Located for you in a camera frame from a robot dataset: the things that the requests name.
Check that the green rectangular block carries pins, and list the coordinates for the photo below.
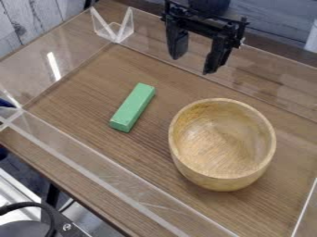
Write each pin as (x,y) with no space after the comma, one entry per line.
(131,108)

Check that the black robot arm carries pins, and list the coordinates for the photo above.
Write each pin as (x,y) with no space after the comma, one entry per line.
(204,17)

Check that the black metal table leg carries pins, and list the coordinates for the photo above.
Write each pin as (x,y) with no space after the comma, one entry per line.
(52,196)

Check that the light wooden bowl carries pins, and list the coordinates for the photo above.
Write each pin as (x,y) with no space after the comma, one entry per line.
(222,143)

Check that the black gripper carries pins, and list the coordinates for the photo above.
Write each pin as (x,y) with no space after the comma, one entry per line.
(210,19)

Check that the clear acrylic tray enclosure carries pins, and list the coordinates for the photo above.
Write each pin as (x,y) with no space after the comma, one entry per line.
(69,80)

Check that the black bracket with screw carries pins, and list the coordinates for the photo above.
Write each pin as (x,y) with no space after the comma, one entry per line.
(66,227)

